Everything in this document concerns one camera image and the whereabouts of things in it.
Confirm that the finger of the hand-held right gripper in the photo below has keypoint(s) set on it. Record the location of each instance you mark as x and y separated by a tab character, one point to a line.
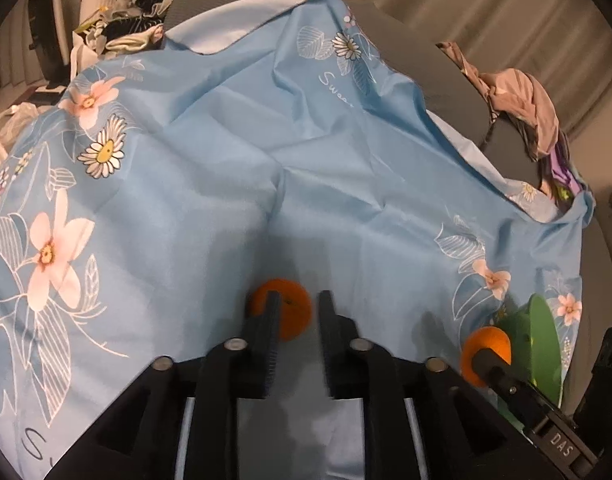
511	385

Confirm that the pile of mixed clothes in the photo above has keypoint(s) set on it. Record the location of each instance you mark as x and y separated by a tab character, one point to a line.
130	30

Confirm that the white crumpled cloth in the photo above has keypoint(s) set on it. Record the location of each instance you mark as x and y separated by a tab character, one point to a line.
10	122

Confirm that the light blue floral bedsheet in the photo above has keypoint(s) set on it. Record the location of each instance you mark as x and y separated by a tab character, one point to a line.
235	160

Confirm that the large orange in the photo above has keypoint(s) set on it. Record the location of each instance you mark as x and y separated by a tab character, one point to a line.
294	312
486	340

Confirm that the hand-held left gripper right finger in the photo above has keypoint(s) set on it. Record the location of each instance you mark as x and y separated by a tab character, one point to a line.
328	345

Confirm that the grey armchair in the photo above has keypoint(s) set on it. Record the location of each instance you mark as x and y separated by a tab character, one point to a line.
611	240

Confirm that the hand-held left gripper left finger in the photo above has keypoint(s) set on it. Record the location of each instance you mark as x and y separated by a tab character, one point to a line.
270	345

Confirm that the pink crumpled clothing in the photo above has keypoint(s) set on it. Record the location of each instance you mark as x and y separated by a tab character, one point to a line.
526	95

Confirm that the black upright object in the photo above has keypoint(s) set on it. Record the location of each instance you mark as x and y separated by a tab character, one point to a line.
48	25

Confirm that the purple cloth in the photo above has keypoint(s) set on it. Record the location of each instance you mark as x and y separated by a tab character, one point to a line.
561	172

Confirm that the green plate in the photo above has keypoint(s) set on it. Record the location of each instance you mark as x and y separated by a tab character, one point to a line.
541	345

